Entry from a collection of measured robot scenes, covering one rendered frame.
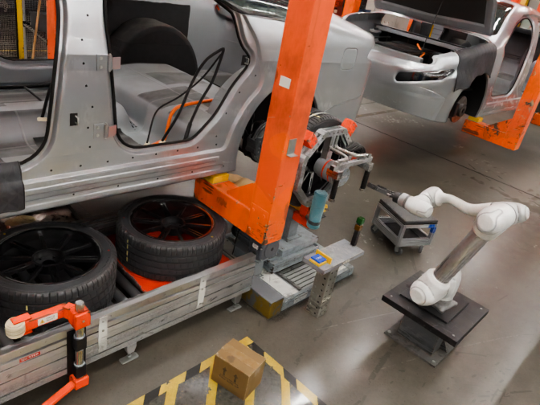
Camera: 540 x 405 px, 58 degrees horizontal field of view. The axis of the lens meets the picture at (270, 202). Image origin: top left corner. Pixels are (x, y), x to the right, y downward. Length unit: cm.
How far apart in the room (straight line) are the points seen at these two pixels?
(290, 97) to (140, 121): 135
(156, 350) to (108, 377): 30
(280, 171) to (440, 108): 328
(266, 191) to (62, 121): 110
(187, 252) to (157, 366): 62
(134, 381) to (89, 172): 108
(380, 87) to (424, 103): 50
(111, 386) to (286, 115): 162
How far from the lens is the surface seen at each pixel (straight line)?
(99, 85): 246
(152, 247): 276
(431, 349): 329
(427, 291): 292
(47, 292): 244
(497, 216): 263
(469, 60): 570
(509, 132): 644
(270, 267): 338
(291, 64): 251
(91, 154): 257
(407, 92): 553
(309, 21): 244
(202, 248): 280
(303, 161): 301
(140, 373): 275
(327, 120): 319
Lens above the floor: 202
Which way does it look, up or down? 26 degrees down
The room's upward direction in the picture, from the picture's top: 12 degrees clockwise
